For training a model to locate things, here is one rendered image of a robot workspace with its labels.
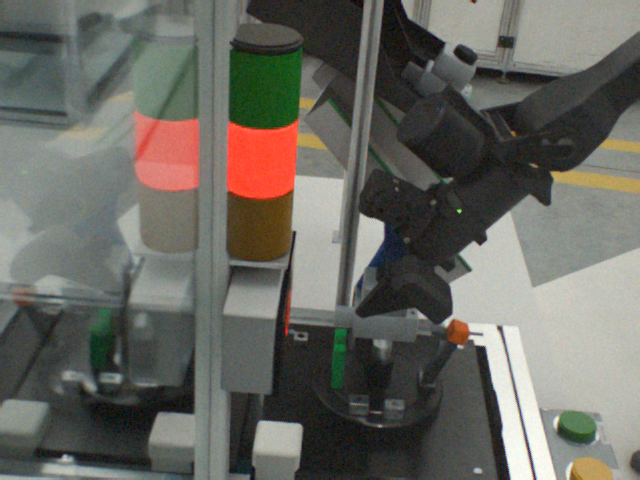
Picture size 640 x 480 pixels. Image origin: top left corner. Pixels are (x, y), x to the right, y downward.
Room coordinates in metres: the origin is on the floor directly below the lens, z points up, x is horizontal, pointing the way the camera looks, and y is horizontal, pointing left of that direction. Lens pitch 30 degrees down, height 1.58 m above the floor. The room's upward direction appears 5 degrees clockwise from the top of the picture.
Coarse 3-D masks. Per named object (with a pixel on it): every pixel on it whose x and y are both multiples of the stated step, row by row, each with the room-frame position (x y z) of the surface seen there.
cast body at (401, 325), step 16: (368, 272) 0.74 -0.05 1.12; (368, 288) 0.71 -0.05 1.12; (336, 320) 0.72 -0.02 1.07; (352, 320) 0.72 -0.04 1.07; (368, 320) 0.71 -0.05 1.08; (384, 320) 0.71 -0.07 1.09; (400, 320) 0.71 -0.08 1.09; (416, 320) 0.71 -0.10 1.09; (368, 336) 0.71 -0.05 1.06; (384, 336) 0.71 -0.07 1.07; (400, 336) 0.71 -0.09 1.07
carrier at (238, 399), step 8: (232, 392) 0.71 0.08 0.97; (240, 392) 0.71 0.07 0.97; (232, 400) 0.70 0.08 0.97; (240, 400) 0.70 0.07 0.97; (248, 400) 0.70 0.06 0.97; (232, 408) 0.69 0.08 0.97; (240, 408) 0.69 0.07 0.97; (248, 408) 0.70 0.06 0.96; (232, 416) 0.68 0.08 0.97; (240, 416) 0.68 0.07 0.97; (232, 424) 0.66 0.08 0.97; (240, 424) 0.67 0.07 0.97; (232, 432) 0.65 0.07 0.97; (240, 432) 0.65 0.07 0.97; (232, 440) 0.64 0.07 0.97; (240, 440) 0.64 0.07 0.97; (232, 448) 0.63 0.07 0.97; (240, 448) 0.64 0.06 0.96; (232, 456) 0.62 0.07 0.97; (232, 464) 0.61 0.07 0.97; (232, 472) 0.61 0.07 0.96
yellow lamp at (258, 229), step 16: (288, 192) 0.53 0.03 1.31; (240, 208) 0.52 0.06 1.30; (256, 208) 0.51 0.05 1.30; (272, 208) 0.52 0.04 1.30; (288, 208) 0.53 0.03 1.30; (240, 224) 0.52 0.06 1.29; (256, 224) 0.51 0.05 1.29; (272, 224) 0.52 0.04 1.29; (288, 224) 0.53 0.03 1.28; (240, 240) 0.52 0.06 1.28; (256, 240) 0.51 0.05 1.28; (272, 240) 0.52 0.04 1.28; (288, 240) 0.53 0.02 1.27; (240, 256) 0.52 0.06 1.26; (256, 256) 0.51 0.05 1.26; (272, 256) 0.52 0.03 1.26
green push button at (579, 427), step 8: (560, 416) 0.72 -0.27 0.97; (568, 416) 0.72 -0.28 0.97; (576, 416) 0.72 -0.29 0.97; (584, 416) 0.72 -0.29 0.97; (560, 424) 0.71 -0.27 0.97; (568, 424) 0.71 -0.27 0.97; (576, 424) 0.71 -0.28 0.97; (584, 424) 0.71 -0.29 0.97; (592, 424) 0.71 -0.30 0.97; (560, 432) 0.70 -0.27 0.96; (568, 432) 0.70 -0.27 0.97; (576, 432) 0.70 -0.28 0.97; (584, 432) 0.70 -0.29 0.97; (592, 432) 0.70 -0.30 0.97; (576, 440) 0.69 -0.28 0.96; (584, 440) 0.69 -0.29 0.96
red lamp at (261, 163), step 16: (240, 128) 0.52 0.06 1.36; (288, 128) 0.53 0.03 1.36; (240, 144) 0.52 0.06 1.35; (256, 144) 0.51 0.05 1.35; (272, 144) 0.52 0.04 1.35; (288, 144) 0.52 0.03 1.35; (240, 160) 0.52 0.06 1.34; (256, 160) 0.51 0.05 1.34; (272, 160) 0.52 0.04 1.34; (288, 160) 0.53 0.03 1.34; (240, 176) 0.52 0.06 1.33; (256, 176) 0.51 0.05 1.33; (272, 176) 0.52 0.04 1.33; (288, 176) 0.53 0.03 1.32; (240, 192) 0.52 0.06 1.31; (256, 192) 0.51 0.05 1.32; (272, 192) 0.52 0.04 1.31
